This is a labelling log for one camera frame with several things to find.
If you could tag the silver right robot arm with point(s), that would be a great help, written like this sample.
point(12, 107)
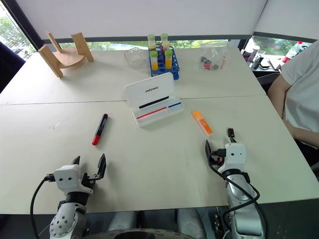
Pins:
point(239, 195)

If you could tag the white open pencil case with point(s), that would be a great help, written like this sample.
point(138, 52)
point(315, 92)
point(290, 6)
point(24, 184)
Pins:
point(149, 90)

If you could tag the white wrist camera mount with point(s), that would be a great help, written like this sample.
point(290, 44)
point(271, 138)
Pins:
point(67, 177)
point(235, 155)

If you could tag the green-capped tube orange liquid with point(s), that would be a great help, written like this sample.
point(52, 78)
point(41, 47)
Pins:
point(154, 61)
point(168, 59)

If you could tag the blue test tube rack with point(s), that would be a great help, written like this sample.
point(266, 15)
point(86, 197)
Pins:
point(176, 68)

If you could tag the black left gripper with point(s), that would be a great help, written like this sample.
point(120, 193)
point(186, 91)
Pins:
point(88, 181)

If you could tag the green-capped tube red liquid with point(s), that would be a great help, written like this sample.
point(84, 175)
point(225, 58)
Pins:
point(165, 41)

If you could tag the clear plastic bag of parts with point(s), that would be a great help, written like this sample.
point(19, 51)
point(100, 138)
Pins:
point(213, 59)

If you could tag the red and black marker pen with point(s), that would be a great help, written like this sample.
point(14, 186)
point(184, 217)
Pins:
point(100, 129)

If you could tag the red-label plastic bottle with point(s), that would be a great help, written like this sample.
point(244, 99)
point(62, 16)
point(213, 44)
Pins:
point(292, 52)

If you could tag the grey office chair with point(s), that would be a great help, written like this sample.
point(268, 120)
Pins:
point(266, 81)

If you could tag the person in white t-shirt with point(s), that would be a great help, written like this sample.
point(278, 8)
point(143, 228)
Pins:
point(304, 87)

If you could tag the person bare forearm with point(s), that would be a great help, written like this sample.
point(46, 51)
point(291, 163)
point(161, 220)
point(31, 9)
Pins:
point(277, 95)

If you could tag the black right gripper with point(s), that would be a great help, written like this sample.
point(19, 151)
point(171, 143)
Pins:
point(219, 156)

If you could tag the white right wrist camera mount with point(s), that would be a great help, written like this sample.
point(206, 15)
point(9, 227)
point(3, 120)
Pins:
point(235, 155)

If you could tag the clear plastic bowl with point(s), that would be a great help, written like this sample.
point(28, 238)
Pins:
point(135, 57)

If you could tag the wooden curved stand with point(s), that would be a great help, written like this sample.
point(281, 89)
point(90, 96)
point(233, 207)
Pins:
point(68, 58)

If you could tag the dark chair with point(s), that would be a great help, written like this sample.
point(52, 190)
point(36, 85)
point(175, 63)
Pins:
point(10, 67)

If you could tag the orange highlighter pen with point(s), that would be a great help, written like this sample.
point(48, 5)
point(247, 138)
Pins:
point(202, 123)

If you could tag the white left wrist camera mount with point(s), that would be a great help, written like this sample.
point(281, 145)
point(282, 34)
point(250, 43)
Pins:
point(67, 177)

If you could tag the short blue pen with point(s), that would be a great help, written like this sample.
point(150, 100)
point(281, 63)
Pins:
point(174, 104)

